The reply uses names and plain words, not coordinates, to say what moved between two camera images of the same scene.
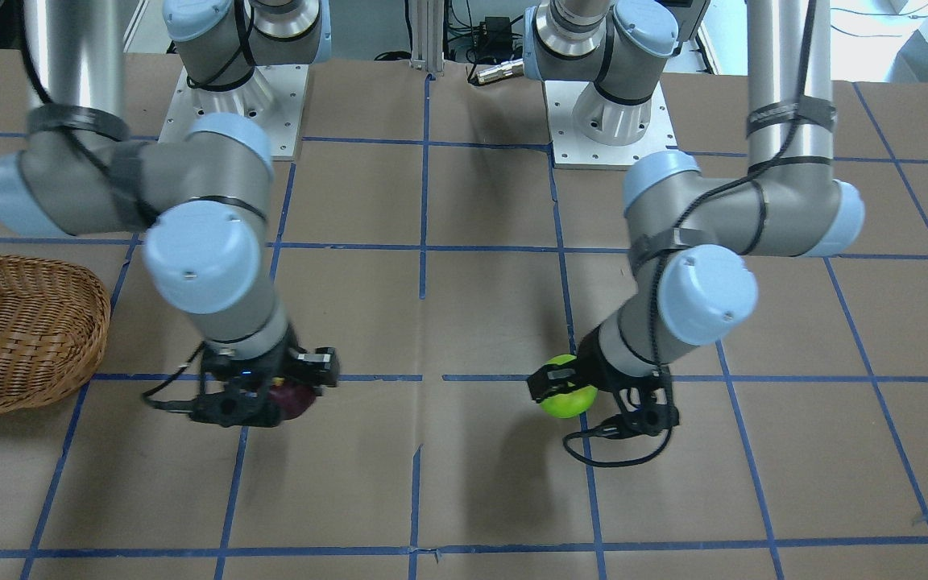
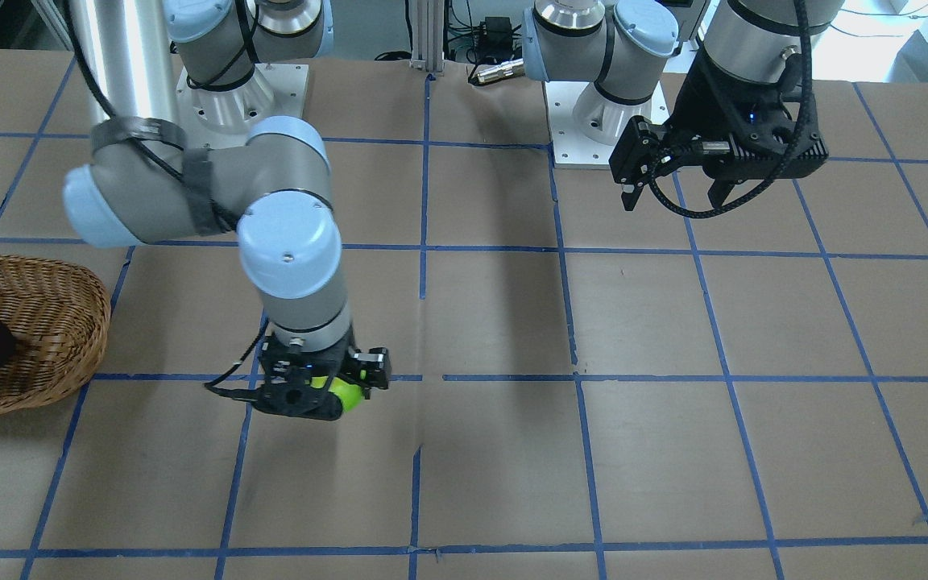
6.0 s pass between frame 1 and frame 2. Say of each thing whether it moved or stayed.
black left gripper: moved
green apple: moved
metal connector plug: stayed
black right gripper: moved
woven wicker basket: stayed
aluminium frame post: stayed
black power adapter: stayed
